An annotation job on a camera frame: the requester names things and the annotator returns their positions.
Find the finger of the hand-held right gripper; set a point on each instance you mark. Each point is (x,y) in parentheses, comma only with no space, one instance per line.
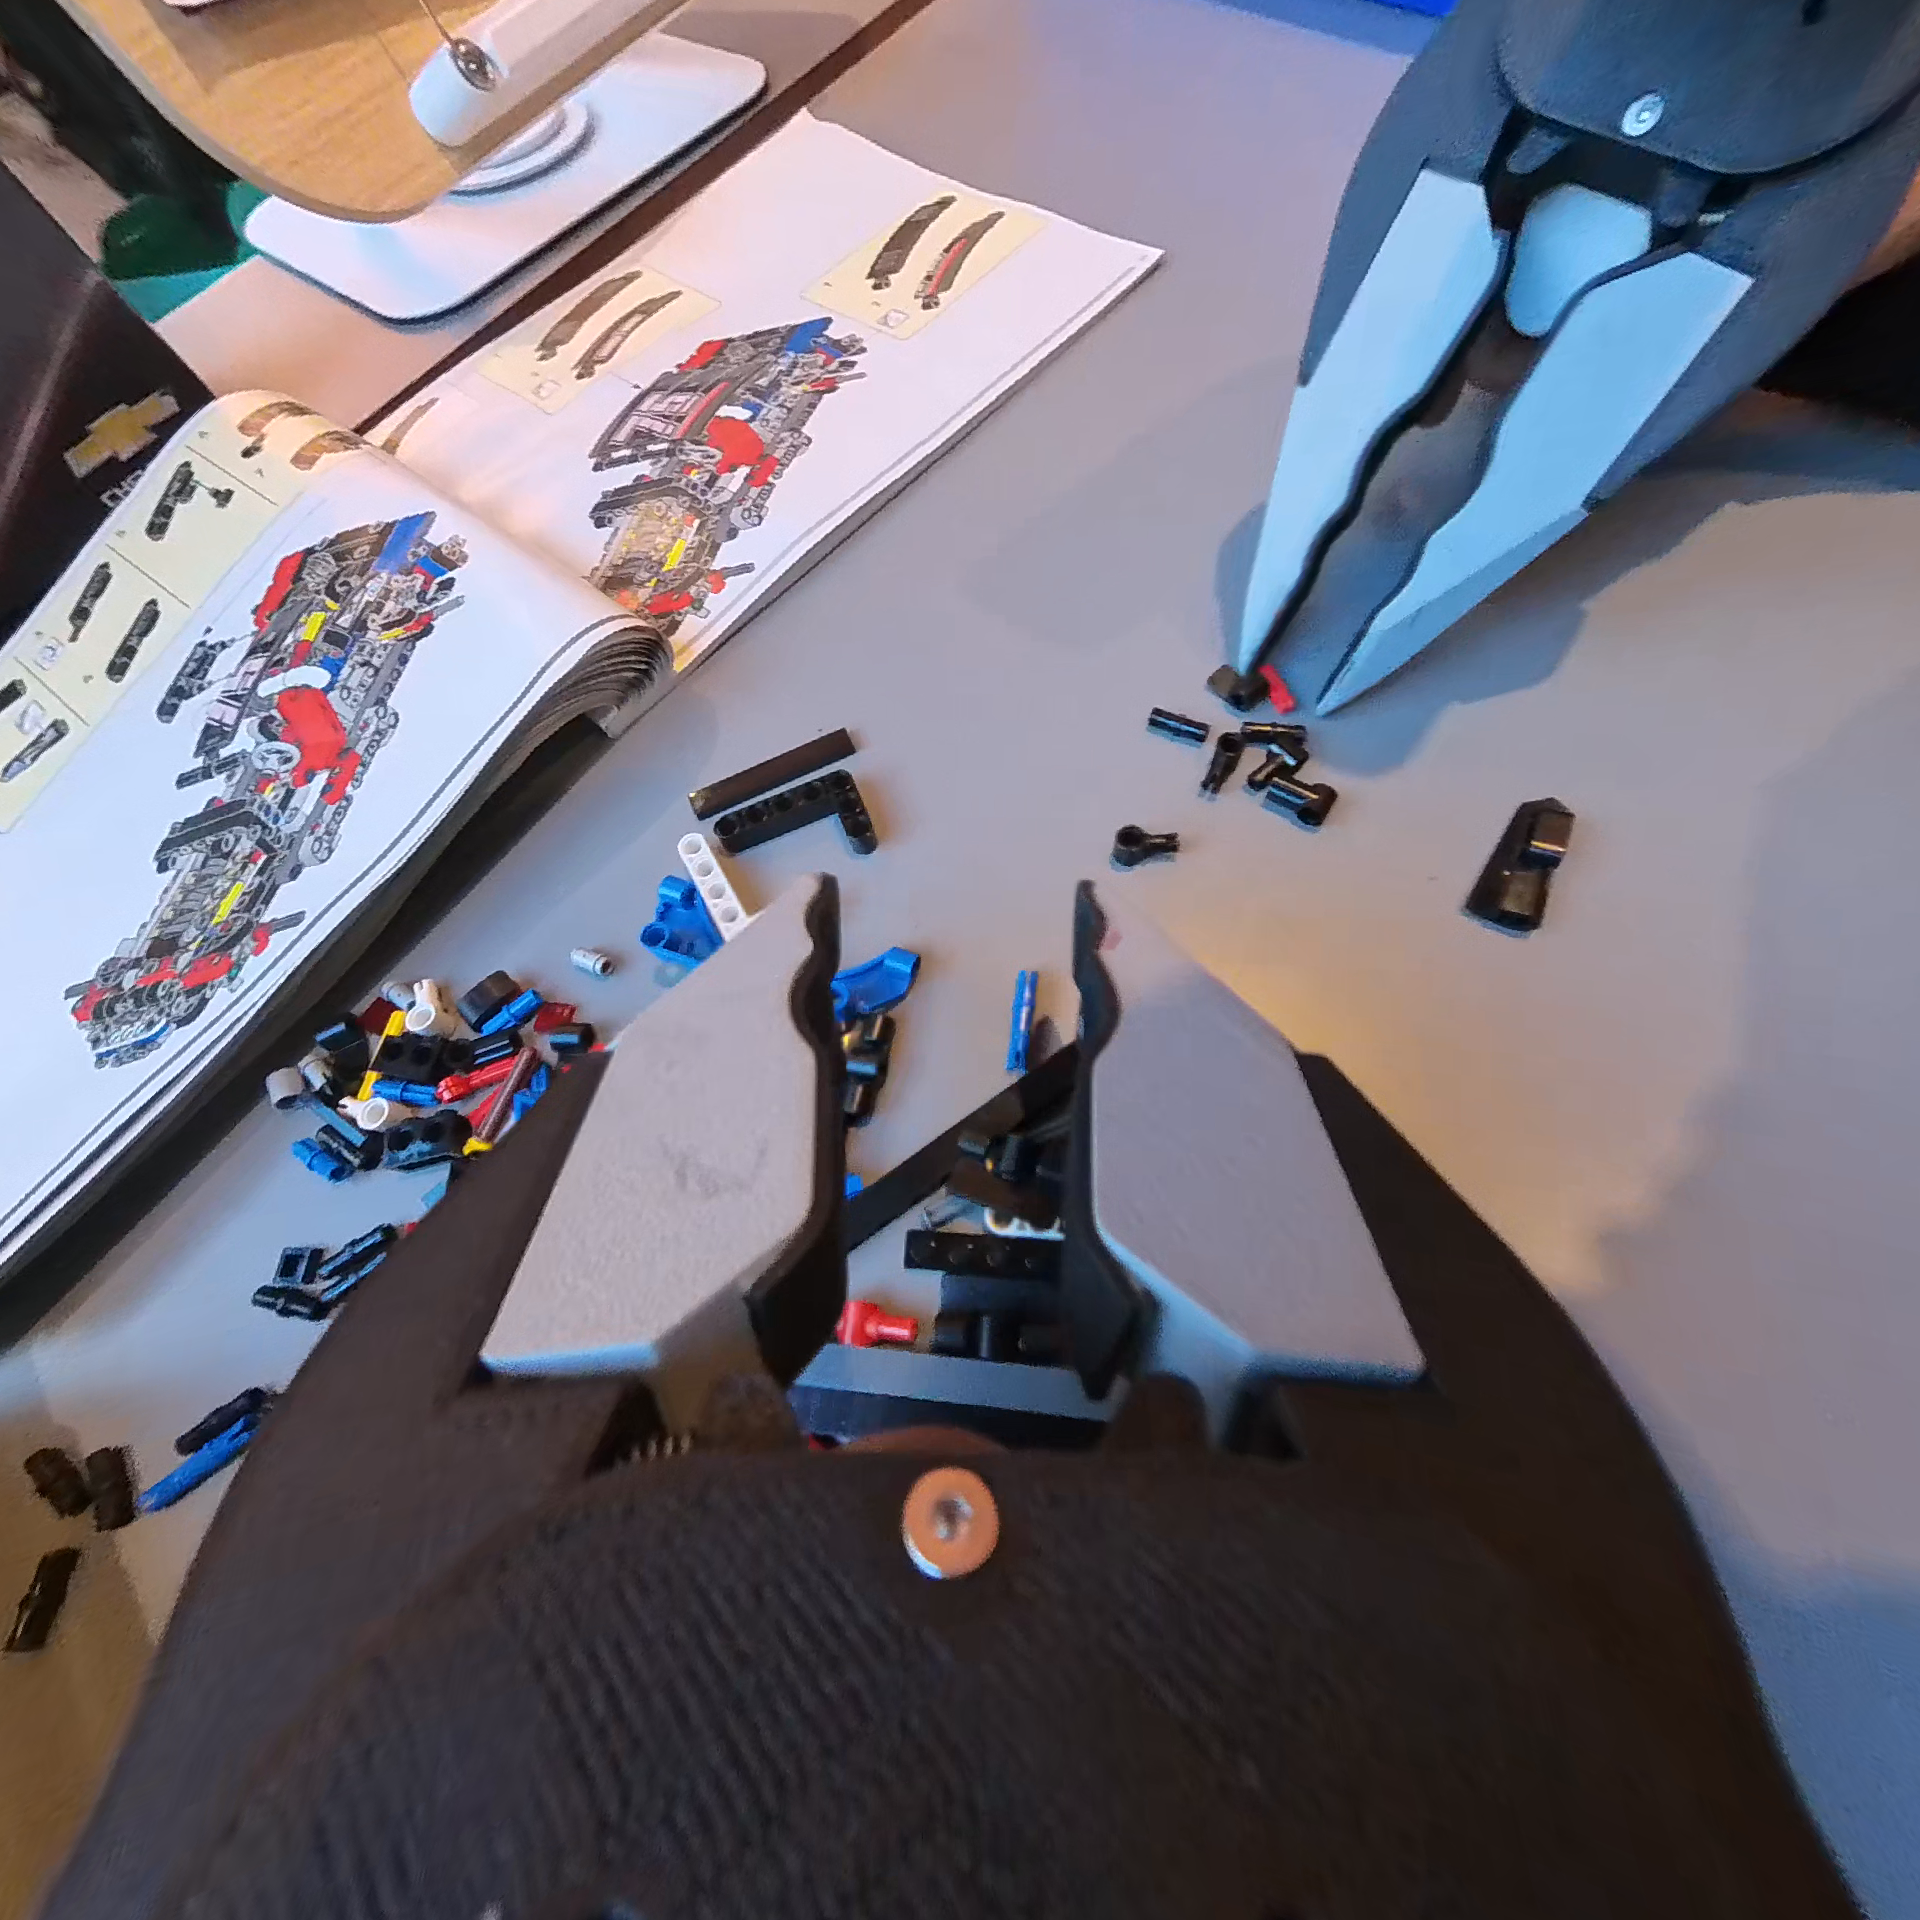
(1381,346)
(1605,390)

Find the black pin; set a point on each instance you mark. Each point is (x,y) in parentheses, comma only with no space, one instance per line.
(1178,725)
(1272,735)

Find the black flat tile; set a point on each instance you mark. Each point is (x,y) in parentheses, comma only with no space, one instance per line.
(773,763)

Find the wooden board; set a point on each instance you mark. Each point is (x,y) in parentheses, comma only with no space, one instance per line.
(301,89)

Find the small black brick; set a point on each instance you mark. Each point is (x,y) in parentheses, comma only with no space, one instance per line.
(1238,687)

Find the black box with gold logo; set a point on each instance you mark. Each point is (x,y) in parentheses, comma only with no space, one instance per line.
(76,375)

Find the black double connector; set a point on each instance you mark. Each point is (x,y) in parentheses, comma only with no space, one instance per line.
(293,1298)
(349,1253)

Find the dark blue pin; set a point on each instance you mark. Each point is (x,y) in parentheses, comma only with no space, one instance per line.
(224,1414)

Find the partly built toy car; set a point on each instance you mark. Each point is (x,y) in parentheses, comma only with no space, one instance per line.
(983,1253)

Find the black short connector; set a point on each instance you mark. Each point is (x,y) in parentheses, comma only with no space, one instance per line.
(59,1481)
(111,1485)
(42,1599)

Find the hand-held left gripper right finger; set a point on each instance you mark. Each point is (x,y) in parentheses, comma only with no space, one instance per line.
(1214,1154)

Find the white L-shaped beam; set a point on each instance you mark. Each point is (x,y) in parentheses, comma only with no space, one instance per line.
(715,886)

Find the white monitor stand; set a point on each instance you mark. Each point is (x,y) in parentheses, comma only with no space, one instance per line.
(495,225)

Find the black elbow connector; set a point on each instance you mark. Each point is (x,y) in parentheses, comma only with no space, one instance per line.
(1302,800)
(1276,771)
(1219,763)

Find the pile of mixed building bricks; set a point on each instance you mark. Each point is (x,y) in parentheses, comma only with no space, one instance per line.
(399,1059)

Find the green object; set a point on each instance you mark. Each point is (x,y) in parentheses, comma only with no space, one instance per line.
(159,233)

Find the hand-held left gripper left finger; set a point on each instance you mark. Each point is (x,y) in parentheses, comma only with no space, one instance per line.
(675,1170)

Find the black L-shaped beam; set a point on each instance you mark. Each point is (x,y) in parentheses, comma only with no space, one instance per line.
(796,822)

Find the open instruction booklet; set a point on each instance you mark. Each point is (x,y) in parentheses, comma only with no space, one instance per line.
(1051,254)

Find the long blue axle pin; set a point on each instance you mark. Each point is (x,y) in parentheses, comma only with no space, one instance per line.
(202,1469)

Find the black angled panel piece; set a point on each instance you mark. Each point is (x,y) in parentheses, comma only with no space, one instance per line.
(1522,866)

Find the blue arch panel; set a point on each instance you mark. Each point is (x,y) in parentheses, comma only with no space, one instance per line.
(675,922)

